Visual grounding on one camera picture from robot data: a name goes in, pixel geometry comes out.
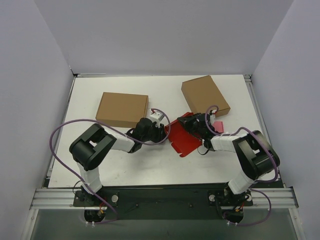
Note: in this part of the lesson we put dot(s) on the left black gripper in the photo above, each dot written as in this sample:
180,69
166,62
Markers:
158,132

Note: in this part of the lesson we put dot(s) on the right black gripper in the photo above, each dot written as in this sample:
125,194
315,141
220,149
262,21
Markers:
188,123

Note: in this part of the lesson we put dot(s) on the red paper box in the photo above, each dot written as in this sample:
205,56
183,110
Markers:
181,141

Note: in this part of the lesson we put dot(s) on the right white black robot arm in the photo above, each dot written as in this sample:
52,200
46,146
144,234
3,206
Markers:
255,155

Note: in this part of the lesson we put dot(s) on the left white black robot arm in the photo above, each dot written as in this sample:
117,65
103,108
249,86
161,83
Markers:
91,148

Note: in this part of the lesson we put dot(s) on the pink paper box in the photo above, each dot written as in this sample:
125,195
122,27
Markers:
218,127

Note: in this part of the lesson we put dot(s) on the right brown cardboard box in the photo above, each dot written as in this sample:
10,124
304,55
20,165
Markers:
201,93

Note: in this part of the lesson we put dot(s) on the brown cardboard box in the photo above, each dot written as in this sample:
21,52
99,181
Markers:
201,93
122,109

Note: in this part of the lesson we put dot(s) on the left brown cardboard box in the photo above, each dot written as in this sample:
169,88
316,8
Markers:
122,109

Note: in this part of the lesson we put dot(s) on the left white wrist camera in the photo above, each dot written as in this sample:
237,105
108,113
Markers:
156,117

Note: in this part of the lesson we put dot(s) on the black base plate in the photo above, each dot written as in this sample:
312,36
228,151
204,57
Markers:
206,201

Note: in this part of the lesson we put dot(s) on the aluminium frame rail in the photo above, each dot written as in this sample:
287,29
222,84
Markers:
62,199

